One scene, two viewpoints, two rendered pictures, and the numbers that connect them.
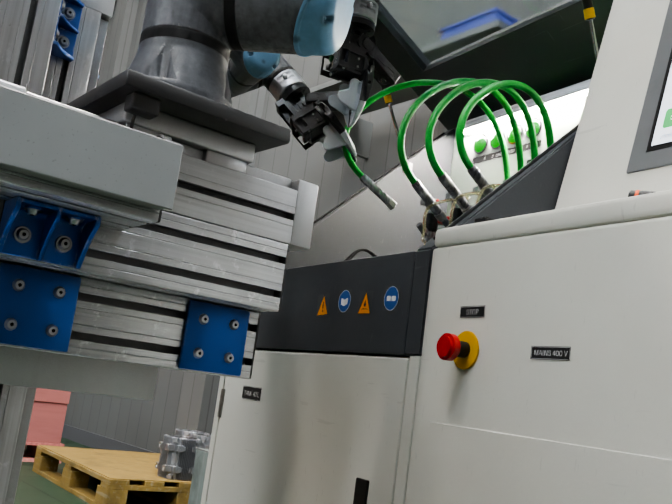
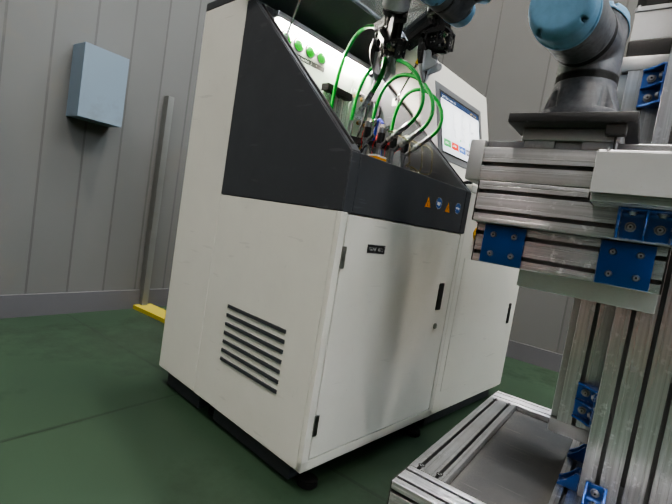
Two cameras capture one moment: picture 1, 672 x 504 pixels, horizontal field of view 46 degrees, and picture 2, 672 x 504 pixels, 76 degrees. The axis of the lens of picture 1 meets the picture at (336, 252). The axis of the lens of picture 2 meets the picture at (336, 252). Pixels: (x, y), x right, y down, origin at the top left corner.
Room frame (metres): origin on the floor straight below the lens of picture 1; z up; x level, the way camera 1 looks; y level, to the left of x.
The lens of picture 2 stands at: (2.08, 1.28, 0.76)
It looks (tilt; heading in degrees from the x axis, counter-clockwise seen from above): 4 degrees down; 253
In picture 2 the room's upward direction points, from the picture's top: 9 degrees clockwise
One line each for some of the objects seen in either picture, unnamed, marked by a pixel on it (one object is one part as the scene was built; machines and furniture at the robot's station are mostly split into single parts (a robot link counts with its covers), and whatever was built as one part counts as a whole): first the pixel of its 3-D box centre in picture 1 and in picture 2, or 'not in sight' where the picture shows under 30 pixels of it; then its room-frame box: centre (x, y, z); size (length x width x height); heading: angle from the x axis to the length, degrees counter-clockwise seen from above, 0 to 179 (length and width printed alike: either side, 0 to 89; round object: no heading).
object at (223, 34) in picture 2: not in sight; (327, 221); (1.51, -0.76, 0.75); 1.40 x 0.28 x 1.50; 30
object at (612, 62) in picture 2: not in sight; (591, 45); (1.37, 0.54, 1.20); 0.13 x 0.12 x 0.14; 28
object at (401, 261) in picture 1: (318, 308); (413, 199); (1.46, 0.02, 0.87); 0.62 x 0.04 x 0.16; 30
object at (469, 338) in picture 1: (454, 348); not in sight; (1.05, -0.17, 0.80); 0.05 x 0.04 x 0.05; 30
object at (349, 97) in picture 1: (349, 100); (433, 68); (1.47, 0.01, 1.28); 0.06 x 0.03 x 0.09; 121
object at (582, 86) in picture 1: (537, 104); (329, 45); (1.72, -0.41, 1.43); 0.54 x 0.03 x 0.02; 30
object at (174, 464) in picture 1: (142, 459); not in sight; (4.90, 0.98, 0.19); 1.37 x 0.94 x 0.38; 38
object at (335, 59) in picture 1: (350, 51); (437, 31); (1.48, 0.02, 1.39); 0.09 x 0.08 x 0.12; 121
